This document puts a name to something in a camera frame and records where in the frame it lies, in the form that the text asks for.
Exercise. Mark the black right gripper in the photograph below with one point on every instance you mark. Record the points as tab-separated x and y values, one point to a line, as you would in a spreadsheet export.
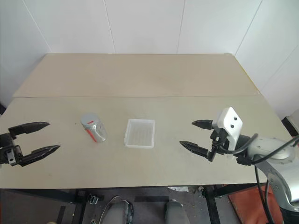
219	140

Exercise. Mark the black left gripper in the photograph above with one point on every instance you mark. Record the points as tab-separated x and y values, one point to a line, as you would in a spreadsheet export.
7	151

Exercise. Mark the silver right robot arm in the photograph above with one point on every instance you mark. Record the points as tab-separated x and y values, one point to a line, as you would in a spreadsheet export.
280	177

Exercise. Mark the clear plastic tray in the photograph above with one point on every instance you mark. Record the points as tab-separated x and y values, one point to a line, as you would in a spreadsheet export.
140	133

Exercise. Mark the silver red can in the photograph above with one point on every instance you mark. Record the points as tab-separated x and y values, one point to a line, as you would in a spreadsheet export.
99	133

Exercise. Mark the small metal clamp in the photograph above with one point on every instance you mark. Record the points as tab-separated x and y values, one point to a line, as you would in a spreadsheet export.
94	199

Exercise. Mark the orange floor mat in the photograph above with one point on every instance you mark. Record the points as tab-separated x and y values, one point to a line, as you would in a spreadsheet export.
250	205

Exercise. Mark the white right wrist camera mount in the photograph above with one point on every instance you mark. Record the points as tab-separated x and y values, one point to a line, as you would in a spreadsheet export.
231	126

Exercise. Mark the black metal table frame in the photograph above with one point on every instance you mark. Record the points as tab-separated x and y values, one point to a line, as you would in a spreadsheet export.
211	203

